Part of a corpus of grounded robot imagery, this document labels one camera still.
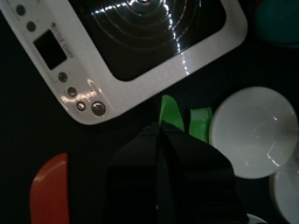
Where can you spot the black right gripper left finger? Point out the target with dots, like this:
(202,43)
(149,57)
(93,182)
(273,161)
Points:
(132,175)

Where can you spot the white toy induction cooktop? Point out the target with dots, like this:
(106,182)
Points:
(128,49)

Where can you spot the white bowl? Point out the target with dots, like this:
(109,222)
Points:
(252,131)

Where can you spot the white plate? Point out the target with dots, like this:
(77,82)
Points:
(287,195)

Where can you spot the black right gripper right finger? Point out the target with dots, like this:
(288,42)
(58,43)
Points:
(197,178)

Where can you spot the teal pot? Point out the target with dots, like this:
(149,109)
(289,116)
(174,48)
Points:
(277,22)

